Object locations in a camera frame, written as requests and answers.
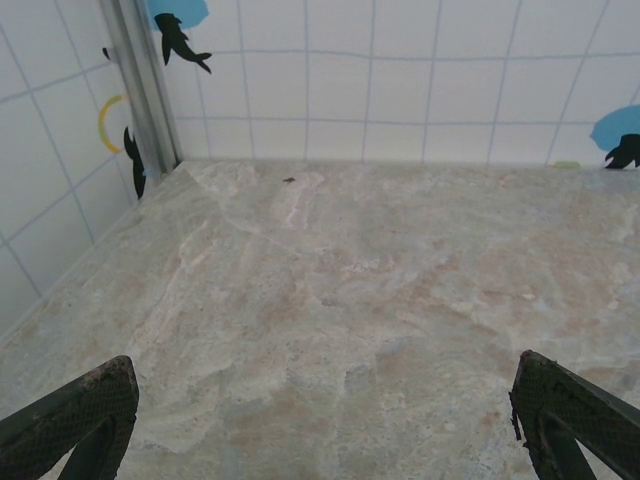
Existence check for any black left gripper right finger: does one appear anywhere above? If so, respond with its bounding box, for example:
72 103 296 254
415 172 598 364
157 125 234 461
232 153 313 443
509 350 640 480

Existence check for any blue blob sticker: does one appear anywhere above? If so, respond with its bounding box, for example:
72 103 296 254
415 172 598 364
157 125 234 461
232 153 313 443
589 104 640 153
144 0 209 32

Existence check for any black shark sticker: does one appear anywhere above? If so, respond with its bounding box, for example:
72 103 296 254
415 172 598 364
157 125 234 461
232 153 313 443
153 13 213 75

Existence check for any metal corner post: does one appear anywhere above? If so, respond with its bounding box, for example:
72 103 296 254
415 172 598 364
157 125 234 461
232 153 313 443
98 0 182 179

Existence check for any yellow ring sticker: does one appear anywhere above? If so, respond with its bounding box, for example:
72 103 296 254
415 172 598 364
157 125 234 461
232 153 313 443
98 93 130 154

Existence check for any black fish sticker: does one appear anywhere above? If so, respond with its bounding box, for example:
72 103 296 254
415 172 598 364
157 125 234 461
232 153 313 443
123 126 147 201
604 133 640 170

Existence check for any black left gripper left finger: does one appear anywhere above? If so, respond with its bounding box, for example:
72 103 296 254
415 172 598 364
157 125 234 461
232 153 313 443
0 355 140 480

